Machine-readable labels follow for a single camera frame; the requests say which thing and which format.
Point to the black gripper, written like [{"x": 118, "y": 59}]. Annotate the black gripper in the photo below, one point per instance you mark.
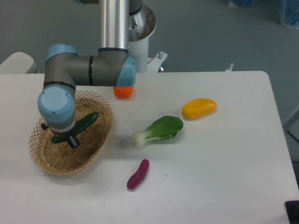
[{"x": 67, "y": 133}]

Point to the dark green cucumber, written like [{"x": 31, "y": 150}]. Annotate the dark green cucumber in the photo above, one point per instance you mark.
[{"x": 80, "y": 126}]

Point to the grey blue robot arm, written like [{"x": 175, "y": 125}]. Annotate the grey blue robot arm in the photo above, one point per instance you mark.
[{"x": 65, "y": 69}]

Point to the woven wicker basket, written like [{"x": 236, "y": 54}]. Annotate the woven wicker basket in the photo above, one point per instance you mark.
[{"x": 61, "y": 159}]

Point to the orange tangerine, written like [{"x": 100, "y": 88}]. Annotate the orange tangerine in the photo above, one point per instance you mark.
[{"x": 123, "y": 92}]

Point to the white chair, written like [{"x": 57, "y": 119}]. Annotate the white chair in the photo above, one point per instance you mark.
[{"x": 19, "y": 63}]

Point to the green bok choy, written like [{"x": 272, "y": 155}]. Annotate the green bok choy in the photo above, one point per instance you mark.
[{"x": 165, "y": 128}]

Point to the yellow mango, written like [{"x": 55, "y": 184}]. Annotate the yellow mango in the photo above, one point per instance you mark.
[{"x": 199, "y": 108}]

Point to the blue plastic bag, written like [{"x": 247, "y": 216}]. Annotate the blue plastic bag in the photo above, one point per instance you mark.
[
  {"x": 242, "y": 3},
  {"x": 289, "y": 13}
]

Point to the black device at table edge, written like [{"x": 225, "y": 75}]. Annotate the black device at table edge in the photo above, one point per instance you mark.
[{"x": 292, "y": 208}]

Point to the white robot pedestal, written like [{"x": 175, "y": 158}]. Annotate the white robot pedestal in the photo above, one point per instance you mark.
[{"x": 141, "y": 27}]

